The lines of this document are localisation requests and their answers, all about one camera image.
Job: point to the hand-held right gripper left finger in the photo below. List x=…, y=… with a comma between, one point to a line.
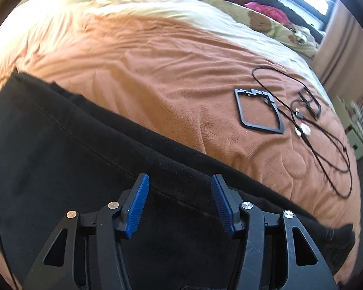
x=137, y=205

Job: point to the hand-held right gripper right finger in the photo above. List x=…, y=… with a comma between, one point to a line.
x=222, y=205

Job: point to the black pants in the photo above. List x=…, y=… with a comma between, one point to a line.
x=63, y=157

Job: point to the small white object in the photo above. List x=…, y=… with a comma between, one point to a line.
x=303, y=130

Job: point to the orange blanket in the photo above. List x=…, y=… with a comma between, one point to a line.
x=169, y=81

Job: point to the small white green cabinet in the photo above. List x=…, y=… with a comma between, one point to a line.
x=355, y=136

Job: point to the bear-print pillow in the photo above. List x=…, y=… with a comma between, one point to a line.
x=260, y=21

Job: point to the pink curtain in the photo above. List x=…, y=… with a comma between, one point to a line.
x=348, y=42

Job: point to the black square plastic frame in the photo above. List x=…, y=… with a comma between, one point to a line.
x=257, y=93

